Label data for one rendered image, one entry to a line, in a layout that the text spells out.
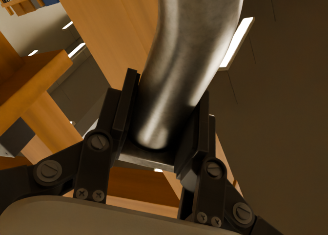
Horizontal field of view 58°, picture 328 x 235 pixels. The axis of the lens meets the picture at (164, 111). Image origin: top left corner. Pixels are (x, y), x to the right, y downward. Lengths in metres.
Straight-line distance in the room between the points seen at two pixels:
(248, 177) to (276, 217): 0.65
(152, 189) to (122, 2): 0.48
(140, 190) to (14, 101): 0.35
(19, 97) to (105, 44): 0.25
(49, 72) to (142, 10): 0.31
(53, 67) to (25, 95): 0.09
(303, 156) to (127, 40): 4.00
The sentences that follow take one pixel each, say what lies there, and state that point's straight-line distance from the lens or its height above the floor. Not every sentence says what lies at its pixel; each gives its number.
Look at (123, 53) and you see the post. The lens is 0.40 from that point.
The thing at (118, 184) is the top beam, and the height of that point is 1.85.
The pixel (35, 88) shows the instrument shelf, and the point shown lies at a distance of 0.62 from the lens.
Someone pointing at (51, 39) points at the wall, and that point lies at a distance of 12.02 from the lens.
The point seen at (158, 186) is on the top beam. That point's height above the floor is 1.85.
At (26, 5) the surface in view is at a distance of 7.16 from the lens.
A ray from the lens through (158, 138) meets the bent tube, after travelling 0.15.
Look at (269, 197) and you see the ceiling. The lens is 3.96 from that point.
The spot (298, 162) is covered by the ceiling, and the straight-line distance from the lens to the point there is 4.23.
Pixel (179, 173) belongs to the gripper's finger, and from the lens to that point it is 0.15.
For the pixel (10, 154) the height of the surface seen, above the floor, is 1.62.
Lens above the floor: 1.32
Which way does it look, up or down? 34 degrees up
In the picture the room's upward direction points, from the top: 153 degrees clockwise
